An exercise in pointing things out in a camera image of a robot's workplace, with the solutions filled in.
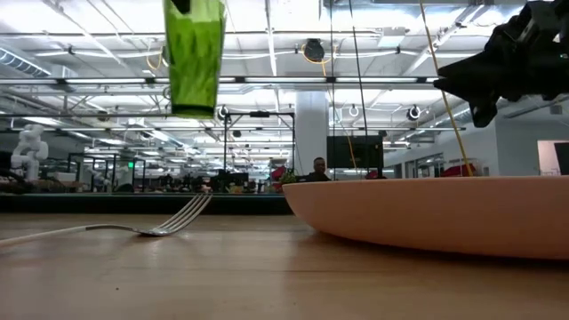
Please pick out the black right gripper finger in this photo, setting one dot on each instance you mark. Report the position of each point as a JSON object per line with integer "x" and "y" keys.
{"x": 484, "y": 111}
{"x": 467, "y": 75}

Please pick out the green glass cup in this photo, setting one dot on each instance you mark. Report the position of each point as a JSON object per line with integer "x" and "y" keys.
{"x": 194, "y": 62}

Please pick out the pink round plate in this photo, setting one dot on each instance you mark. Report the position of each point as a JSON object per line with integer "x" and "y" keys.
{"x": 427, "y": 213}

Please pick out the dark green tray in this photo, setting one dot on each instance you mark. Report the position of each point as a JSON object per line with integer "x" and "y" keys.
{"x": 111, "y": 203}

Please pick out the red storage bins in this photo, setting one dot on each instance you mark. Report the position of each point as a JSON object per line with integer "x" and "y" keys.
{"x": 458, "y": 170}

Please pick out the black monitor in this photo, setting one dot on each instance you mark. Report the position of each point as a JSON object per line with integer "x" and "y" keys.
{"x": 355, "y": 151}

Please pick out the white pillar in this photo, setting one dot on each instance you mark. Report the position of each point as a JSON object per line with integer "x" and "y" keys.
{"x": 311, "y": 129}

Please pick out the person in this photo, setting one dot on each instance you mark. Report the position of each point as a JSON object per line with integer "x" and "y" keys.
{"x": 318, "y": 171}

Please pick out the white robot figure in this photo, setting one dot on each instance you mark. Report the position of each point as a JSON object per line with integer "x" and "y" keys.
{"x": 29, "y": 151}

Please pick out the black metal frame stand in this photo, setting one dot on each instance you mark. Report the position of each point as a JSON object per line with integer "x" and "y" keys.
{"x": 225, "y": 142}

